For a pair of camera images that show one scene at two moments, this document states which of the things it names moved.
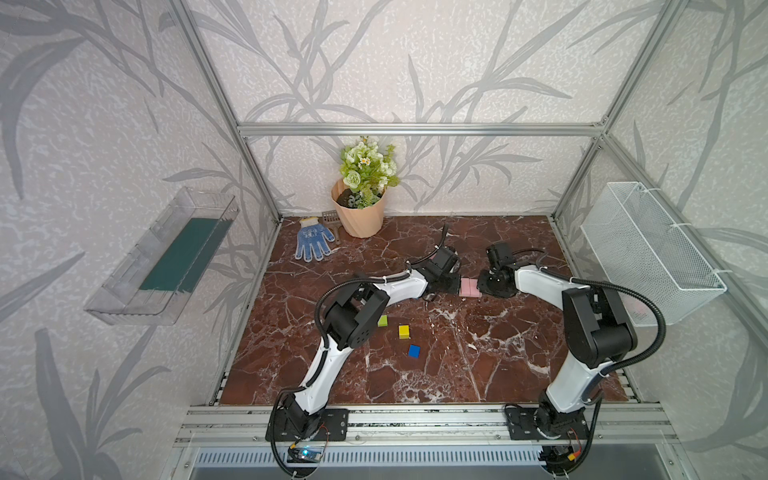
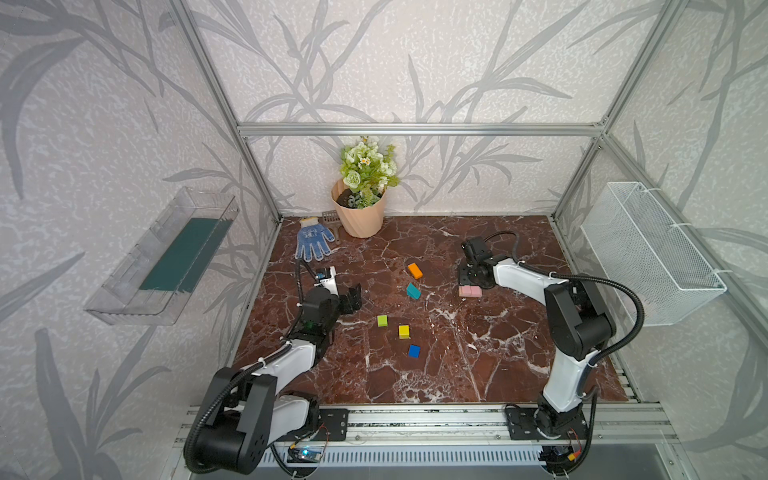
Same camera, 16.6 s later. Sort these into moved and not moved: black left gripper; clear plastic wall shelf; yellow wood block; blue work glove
Moved: black left gripper
Not moved: blue work glove; clear plastic wall shelf; yellow wood block
